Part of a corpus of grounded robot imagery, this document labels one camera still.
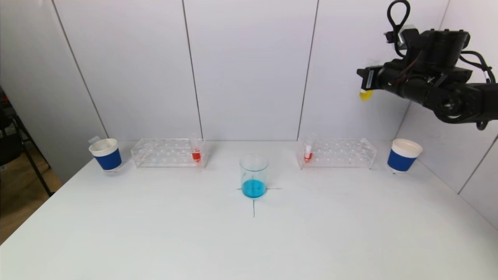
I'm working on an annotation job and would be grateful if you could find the blue sleeved white paper cup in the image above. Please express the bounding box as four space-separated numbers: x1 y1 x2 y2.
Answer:
89 138 123 172
387 139 423 174

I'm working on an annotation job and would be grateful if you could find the yellow pigment test tube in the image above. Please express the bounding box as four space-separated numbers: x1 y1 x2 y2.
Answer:
359 61 377 102

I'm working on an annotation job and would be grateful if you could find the clear glass beaker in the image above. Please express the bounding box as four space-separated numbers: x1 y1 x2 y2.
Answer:
240 154 269 199

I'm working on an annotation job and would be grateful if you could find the red pigment test tube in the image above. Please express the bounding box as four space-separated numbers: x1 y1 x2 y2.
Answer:
189 133 203 164
303 134 314 163

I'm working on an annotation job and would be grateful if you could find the clear acrylic test tube rack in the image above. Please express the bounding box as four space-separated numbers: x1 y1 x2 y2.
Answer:
296 137 377 170
132 138 208 169

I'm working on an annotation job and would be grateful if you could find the short black camera cable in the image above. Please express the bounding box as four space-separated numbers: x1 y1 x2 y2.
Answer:
386 0 411 59

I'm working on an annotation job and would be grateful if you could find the long black arm cable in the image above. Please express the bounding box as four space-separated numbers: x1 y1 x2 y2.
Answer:
460 50 497 84

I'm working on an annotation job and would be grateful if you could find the black tripod stand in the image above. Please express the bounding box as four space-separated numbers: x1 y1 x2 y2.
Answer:
0 89 53 197

